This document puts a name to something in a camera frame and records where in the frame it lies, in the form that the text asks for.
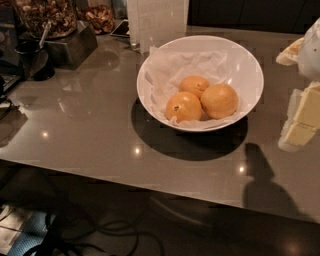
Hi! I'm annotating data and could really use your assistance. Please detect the black cup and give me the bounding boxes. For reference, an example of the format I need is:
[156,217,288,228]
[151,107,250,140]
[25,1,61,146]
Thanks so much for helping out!
[15,41,55,81]

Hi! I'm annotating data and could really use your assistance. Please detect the black cables on floor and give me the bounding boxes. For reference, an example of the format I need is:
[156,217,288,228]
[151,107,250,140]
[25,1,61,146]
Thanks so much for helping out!
[23,199,166,256]

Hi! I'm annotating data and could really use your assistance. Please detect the white spoon handle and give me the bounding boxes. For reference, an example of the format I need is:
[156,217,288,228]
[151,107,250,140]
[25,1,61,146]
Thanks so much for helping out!
[38,21,51,49]

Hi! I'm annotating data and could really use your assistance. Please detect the white paper liner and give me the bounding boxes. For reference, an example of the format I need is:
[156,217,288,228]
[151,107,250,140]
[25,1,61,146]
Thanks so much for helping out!
[137,47,244,131]

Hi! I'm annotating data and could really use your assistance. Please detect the bowl of dried snacks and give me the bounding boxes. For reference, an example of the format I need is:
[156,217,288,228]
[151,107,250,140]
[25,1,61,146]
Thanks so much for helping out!
[77,5,114,35]

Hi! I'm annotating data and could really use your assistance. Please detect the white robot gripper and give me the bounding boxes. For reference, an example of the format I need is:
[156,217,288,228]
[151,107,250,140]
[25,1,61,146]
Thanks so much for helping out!
[276,18,320,152]

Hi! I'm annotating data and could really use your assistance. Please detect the orange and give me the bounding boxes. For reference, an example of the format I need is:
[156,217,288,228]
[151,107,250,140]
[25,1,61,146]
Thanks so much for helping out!
[179,75,210,98]
[200,84,239,119]
[165,91,202,123]

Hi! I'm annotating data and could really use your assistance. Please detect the glass jar of nuts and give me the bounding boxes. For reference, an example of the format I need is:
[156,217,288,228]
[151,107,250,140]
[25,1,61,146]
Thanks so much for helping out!
[12,0,77,39]

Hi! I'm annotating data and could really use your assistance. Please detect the smartphone on counter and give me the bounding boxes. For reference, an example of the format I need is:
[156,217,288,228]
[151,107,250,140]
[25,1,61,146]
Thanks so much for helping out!
[111,20,130,38]

